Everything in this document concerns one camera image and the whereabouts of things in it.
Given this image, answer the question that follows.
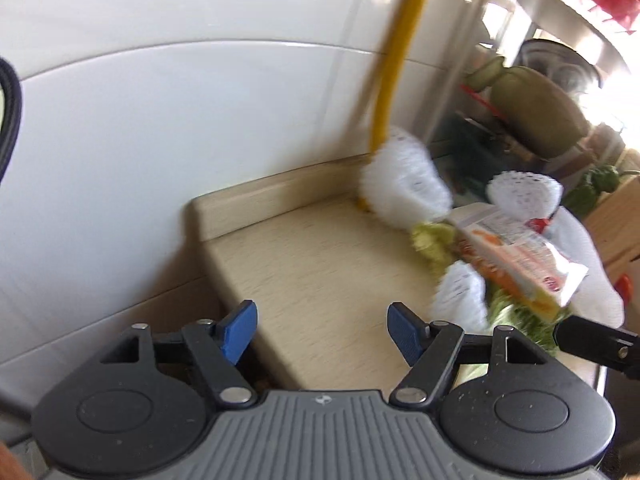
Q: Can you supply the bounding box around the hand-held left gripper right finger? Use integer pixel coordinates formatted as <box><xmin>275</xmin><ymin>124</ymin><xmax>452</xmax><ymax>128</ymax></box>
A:
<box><xmin>387</xmin><ymin>301</ymin><xmax>551</xmax><ymax>408</ymax></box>

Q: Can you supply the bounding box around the napa cabbage leaf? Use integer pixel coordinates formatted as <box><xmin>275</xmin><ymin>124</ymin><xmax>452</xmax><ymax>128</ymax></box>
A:
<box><xmin>487</xmin><ymin>292</ymin><xmax>568</xmax><ymax>356</ymax></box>
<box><xmin>411</xmin><ymin>221</ymin><xmax>458</xmax><ymax>273</ymax></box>

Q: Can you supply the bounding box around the black cable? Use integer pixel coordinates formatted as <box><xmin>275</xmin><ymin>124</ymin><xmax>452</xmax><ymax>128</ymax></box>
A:
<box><xmin>0</xmin><ymin>56</ymin><xmax>24</xmax><ymax>177</ymax></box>

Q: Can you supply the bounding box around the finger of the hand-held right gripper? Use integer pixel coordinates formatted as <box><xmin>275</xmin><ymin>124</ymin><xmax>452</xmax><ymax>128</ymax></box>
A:
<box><xmin>552</xmin><ymin>314</ymin><xmax>640</xmax><ymax>374</ymax></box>

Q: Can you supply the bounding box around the orange white snack packet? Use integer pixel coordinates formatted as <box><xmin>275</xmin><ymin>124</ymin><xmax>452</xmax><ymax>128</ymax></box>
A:
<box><xmin>451</xmin><ymin>204</ymin><xmax>589</xmax><ymax>312</ymax></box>

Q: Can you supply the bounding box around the wooden knife block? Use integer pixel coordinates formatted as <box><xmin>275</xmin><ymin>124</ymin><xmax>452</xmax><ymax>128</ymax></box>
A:
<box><xmin>581</xmin><ymin>176</ymin><xmax>640</xmax><ymax>267</ymax></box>

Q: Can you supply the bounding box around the green pepper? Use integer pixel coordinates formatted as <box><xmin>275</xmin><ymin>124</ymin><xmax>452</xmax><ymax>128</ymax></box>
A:
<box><xmin>564</xmin><ymin>164</ymin><xmax>626</xmax><ymax>219</ymax></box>

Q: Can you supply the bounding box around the yellow pipe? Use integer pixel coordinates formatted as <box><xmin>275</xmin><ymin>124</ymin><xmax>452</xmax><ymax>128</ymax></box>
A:
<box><xmin>356</xmin><ymin>0</ymin><xmax>442</xmax><ymax>211</ymax></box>

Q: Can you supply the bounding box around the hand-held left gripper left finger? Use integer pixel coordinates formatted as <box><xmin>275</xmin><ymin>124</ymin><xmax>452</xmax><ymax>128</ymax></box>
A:
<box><xmin>100</xmin><ymin>300</ymin><xmax>259</xmax><ymax>408</ymax></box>

